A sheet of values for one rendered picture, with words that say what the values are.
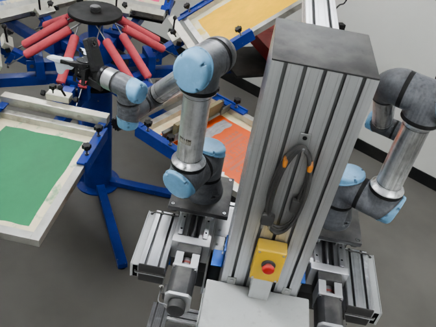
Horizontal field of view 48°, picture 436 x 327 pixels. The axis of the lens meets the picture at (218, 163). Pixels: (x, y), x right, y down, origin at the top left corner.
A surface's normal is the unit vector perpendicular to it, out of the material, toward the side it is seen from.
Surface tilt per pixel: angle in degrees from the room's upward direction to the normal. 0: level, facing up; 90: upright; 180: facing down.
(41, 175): 0
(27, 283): 0
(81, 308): 0
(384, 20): 90
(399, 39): 90
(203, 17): 32
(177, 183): 98
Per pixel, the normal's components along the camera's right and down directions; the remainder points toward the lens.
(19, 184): 0.14, -0.77
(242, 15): -0.37, -0.59
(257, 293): -0.14, 0.61
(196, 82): -0.52, 0.36
